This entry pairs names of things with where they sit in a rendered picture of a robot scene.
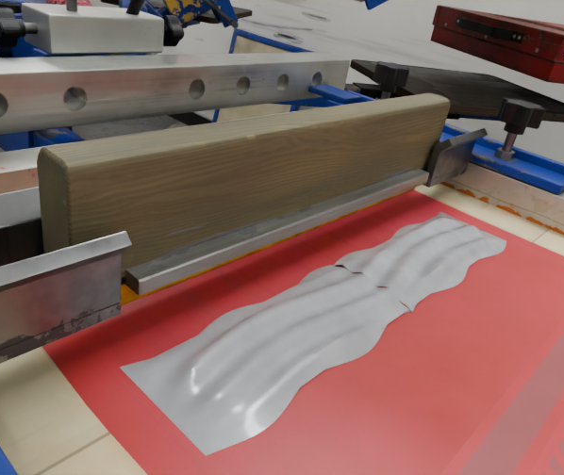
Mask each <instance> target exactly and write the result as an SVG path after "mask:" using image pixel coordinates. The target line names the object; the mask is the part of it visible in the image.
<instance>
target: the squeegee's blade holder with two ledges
mask: <svg viewBox="0 0 564 475"><path fill-rule="evenodd" d="M428 176H429V172H425V171H423V170H420V169H417V170H414V171H411V172H406V173H403V174H400V175H397V176H394V177H392V178H390V179H387V180H384V181H381V182H378V183H375V184H372V185H369V186H367V187H365V188H360V189H357V190H354V191H351V192H348V193H345V194H342V195H341V196H338V197H335V198H332V199H329V200H326V201H323V202H320V203H317V204H315V205H311V206H308V207H305V208H302V209H299V210H296V211H293V212H291V213H289V214H286V215H283V216H280V217H277V218H274V219H271V220H268V221H265V222H262V223H259V224H256V225H253V226H250V227H247V228H244V229H241V230H240V231H237V232H234V233H231V234H228V235H225V236H222V237H217V238H215V239H213V240H210V241H207V242H204V243H201V244H198V245H195V246H192V247H189V248H188V249H185V250H182V251H179V252H176V253H173V254H168V255H165V256H163V257H161V258H158V259H155V260H152V261H149V262H146V263H143V264H140V265H138V266H136V267H133V268H130V269H127V270H126V285H127V286H128V287H129V288H130V289H131V290H133V291H134V292H135V293H136V294H137V295H142V294H144V293H147V292H150V291H152V290H155V289H157V288H160V287H164V286H166V285H169V284H170V283H173V282H175V281H178V280H181V279H183V278H186V277H188V276H191V275H193V274H195V273H197V272H200V271H202V270H206V269H209V268H212V267H214V266H217V265H219V264H222V263H223V262H226V261H228V260H231V259H233V258H236V257H238V256H241V255H244V254H248V253H250V252H252V251H254V250H257V249H259V248H262V247H264V246H267V245H269V244H272V243H275V242H277V241H279V240H281V239H284V238H288V237H290V236H293V235H295V234H298V233H300V232H303V231H306V230H307V229H310V228H312V227H315V226H317V225H320V224H322V223H325V222H327V221H331V220H334V219H336V218H338V217H341V216H343V215H346V214H348V213H351V212H353V211H356V210H358V209H360V208H362V207H365V206H368V205H372V204H374V203H377V202H379V201H382V200H384V199H387V198H389V197H391V196H393V195H396V194H399V193H401V192H404V191H406V190H409V189H411V188H415V187H417V186H419V185H422V184H424V183H426V182H427V179H428Z"/></svg>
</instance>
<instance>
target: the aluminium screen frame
mask: <svg viewBox="0 0 564 475"><path fill-rule="evenodd" d="M42 147H46V146H42ZM42 147H35V148H28V149H22V150H15V151H8V152H2V153H0V194H3V193H8V192H12V191H17V190H22V189H27V188H36V187H38V186H39V180H38V169H37V159H38V154H39V152H40V149H41V148H42ZM440 184H443V185H444V186H446V187H449V188H453V189H455V190H457V191H460V192H462V193H465V194H467V195H469V196H472V197H474V198H476V199H478V200H480V201H483V202H485V203H488V204H490V205H494V206H496V207H499V208H501V209H503V210H505V211H507V212H510V213H512V214H515V215H517V216H519V217H522V218H524V219H527V220H529V221H532V222H534V223H537V224H539V225H541V226H544V227H546V228H549V229H551V230H554V231H556V232H558V233H560V234H562V235H564V190H563V191H562V192H560V193H559V194H556V193H553V192H552V191H549V190H546V189H544V188H539V187H537V186H534V185H531V184H529V183H526V182H524V181H522V180H519V179H516V178H514V177H511V176H508V175H506V174H503V173H500V172H497V171H494V170H492V169H489V168H486V167H484V166H481V165H478V164H476V163H473V162H471V161H469V163H468V166H467V169H466V171H465V172H464V173H462V174H461V175H458V176H456V177H453V178H451V179H448V180H446V181H444V182H441V183H440Z"/></svg>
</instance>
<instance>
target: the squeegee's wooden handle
mask: <svg viewBox="0 0 564 475"><path fill-rule="evenodd" d="M449 109H450V101H449V100H448V99H447V98H445V97H442V96H439V95H437V94H433V93H423V94H416V95H409V96H403V97H396V98H390V99H383V100H375V101H369V102H362V103H355V104H349V105H342V106H329V107H322V108H315V109H309V110H302V111H295V112H289V113H281V114H274V115H268V116H261V117H255V118H248V119H241V120H235V121H227V122H220V123H208V124H201V125H195V126H188V127H180V128H174V129H167V130H160V131H154V132H147V133H140V134H133V135H126V136H120V137H113V138H106V139H94V140H86V141H80V142H73V143H66V144H60V145H53V146H46V147H42V148H41V149H40V152H39V154H38V159H37V169H38V180H39V193H40V204H41V226H42V237H43V249H44V253H45V254H47V253H50V252H53V251H56V250H60V249H63V248H67V247H70V246H74V245H76V244H80V243H83V242H87V241H90V240H94V239H97V238H102V237H106V236H109V235H113V234H116V233H120V232H123V231H126V232H127V234H128V236H129V239H130V241H131V243H132V246H131V247H129V248H128V249H126V250H125V251H124V252H122V253H121V286H122V285H125V284H126V270H127V269H130V268H133V267H136V266H138V265H140V264H143V263H146V262H149V261H152V260H155V259H158V258H161V257H163V256H165V255H168V254H173V253H176V252H179V251H182V250H185V249H188V248H189V247H192V246H195V245H198V244H201V243H204V242H207V241H210V240H213V239H215V238H219V237H222V236H225V235H228V234H231V233H234V232H237V231H240V230H241V229H244V228H247V227H250V226H253V225H256V224H259V223H262V222H265V221H268V220H271V219H274V218H277V217H280V216H283V215H286V214H289V213H291V212H293V211H296V210H299V209H302V208H305V207H308V206H311V205H315V204H317V203H320V202H323V201H326V200H329V199H332V198H335V197H338V196H341V195H342V194H345V193H348V192H351V191H354V190H357V189H360V188H365V187H367V186H369V185H372V184H375V183H378V182H381V181H384V180H387V179H390V178H392V177H394V176H397V175H400V174H403V173H406V172H411V171H414V170H417V169H420V170H423V171H425V172H426V171H427V168H428V165H429V162H430V158H431V155H432V153H433V150H434V147H435V145H437V144H439V142H440V136H441V133H442V130H443V127H444V125H445V122H446V118H447V115H448V112H449Z"/></svg>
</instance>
